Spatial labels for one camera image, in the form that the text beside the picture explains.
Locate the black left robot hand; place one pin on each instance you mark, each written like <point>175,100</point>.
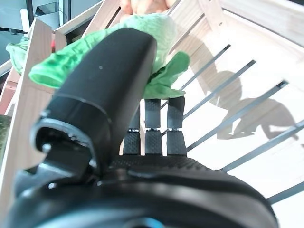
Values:
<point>107,95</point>

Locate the napa cabbage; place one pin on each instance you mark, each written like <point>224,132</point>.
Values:
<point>166,78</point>

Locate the light green lettuce head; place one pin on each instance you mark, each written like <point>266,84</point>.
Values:
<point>16,54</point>

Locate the wooden slatted cabbage crate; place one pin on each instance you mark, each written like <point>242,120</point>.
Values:
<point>237,35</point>

